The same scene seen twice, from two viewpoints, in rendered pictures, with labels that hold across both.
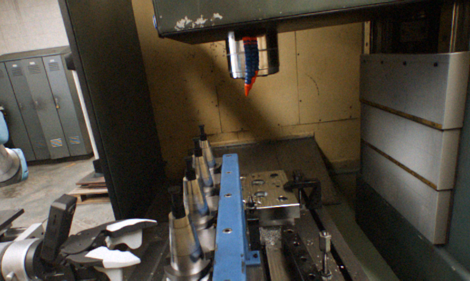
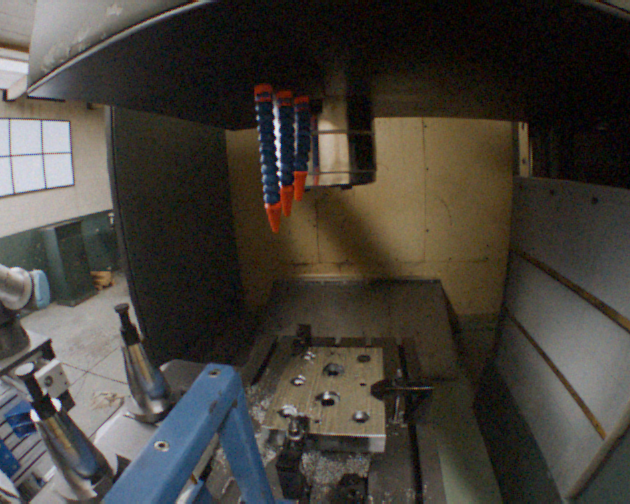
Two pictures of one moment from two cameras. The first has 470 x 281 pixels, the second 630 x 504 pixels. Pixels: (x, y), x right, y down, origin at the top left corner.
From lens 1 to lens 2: 0.48 m
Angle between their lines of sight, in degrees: 6
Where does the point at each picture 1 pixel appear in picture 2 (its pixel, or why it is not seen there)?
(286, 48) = (412, 160)
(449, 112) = not seen: outside the picture
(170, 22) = (37, 58)
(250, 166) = (349, 314)
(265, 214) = (324, 442)
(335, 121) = (469, 262)
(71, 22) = (111, 116)
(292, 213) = (372, 446)
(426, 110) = (628, 300)
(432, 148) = (622, 371)
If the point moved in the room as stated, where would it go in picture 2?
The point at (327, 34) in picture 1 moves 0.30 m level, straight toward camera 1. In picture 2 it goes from (463, 149) to (464, 144)
